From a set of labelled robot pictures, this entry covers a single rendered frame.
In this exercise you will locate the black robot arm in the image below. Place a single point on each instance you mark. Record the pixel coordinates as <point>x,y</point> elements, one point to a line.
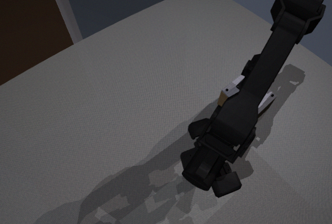
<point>234,122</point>

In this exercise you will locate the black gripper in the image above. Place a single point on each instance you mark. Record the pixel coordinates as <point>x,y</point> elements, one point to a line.
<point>227,181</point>

